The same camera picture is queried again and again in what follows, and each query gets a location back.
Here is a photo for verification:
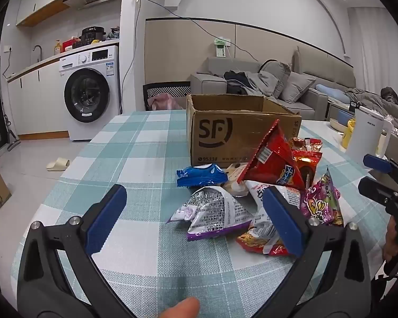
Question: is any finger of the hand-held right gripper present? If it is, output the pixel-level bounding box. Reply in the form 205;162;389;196
363;154;395;174
358;176;398;206

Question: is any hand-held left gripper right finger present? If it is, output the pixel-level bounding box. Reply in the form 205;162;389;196
262;185;372;318

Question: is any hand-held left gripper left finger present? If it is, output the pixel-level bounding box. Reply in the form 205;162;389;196
16;184;134;318

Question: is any white and red noodle packet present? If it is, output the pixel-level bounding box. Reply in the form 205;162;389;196
236;179;301;257

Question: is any purple and pink candy packet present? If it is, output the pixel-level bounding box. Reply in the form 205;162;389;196
300;167;344;228

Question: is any red cookie packet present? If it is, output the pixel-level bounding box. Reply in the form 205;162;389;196
292;149;322;190

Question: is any red triangular snack bag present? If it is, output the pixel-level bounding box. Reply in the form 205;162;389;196
237;119;306;191

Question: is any white and purple snack packet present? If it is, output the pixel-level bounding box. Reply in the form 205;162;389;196
166;186;253;242

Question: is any blue cookie packet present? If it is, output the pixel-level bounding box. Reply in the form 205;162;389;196
176;166;229;188

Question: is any brown cardboard box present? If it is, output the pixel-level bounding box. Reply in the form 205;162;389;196
186;94;302;170

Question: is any person's right hand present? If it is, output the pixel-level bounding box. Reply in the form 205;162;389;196
383;219;398;262

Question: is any person's left hand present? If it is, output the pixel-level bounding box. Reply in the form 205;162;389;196
161;297;200;318

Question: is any white electric kettle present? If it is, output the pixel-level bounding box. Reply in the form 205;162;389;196
345;107;394;160

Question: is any yellow plastic bag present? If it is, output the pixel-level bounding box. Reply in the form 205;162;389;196
341;118;357;149

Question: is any blue bowl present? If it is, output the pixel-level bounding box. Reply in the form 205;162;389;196
336;109;352;125

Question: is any grey blanket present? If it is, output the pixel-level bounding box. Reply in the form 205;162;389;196
346;87;398;130

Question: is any beige bread packet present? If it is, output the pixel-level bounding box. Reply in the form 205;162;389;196
223;162;250;197

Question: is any beige slipper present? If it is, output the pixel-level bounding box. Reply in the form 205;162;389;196
46;158;70;172

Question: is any light blue pillow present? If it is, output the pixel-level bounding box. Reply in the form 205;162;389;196
315;84;351;103

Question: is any grey cushion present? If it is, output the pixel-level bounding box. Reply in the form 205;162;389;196
280;72;317;104
260;60;292;99

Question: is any white washing machine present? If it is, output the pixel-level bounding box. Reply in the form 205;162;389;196
59;44;122;142

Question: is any pink bag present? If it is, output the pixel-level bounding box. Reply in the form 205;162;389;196
147;93;184;111

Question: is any white base cabinet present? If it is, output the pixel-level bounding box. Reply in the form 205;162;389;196
7;62;70;140

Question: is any grey garment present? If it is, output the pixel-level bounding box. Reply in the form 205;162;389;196
245;70;280;99

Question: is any black patterned chair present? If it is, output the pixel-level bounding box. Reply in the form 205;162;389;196
142;81;192;111

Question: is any dark jacket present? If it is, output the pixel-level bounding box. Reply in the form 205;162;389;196
223;69;253;95

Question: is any grey sofa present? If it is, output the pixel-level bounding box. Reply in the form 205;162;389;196
190;50;357;122

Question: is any black cooker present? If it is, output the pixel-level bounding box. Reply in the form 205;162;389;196
81;26;106;46

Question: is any green and white wall device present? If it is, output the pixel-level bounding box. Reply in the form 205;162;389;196
214;38;233;58

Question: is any black cable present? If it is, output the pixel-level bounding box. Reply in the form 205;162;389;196
123;0;260;61

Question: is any white wall cabinet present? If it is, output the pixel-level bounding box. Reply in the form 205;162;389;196
15;0;71;27

